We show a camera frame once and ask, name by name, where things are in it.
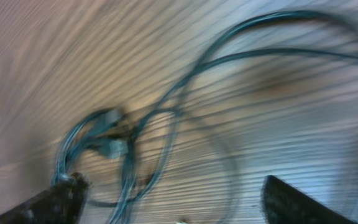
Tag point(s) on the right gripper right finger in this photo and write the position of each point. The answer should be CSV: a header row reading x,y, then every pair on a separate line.
x,y
284,204

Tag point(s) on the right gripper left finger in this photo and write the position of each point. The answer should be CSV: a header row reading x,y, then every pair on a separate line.
x,y
62,203

